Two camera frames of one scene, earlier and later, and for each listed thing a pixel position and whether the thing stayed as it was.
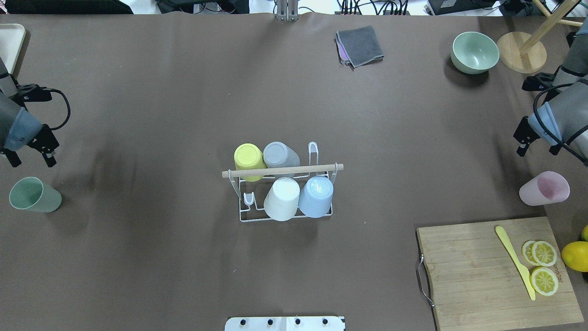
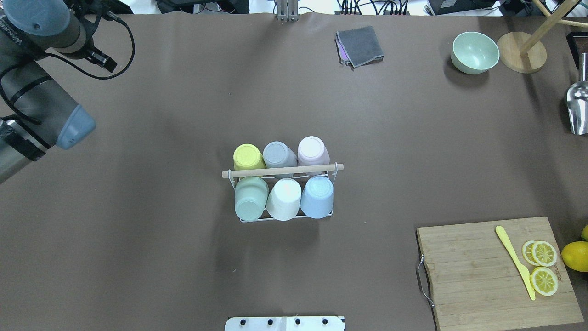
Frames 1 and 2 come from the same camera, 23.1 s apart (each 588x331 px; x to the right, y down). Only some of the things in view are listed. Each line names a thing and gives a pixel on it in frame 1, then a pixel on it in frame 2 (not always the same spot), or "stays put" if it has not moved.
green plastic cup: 30,193 → 251,194
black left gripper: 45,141 → 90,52
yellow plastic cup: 248,156 stays put
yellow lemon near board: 574,256 stays put
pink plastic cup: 546,188 → 312,151
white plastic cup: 281,201 stays put
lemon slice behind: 527,252 stays put
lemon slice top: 544,280 stays put
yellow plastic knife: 525,271 stays put
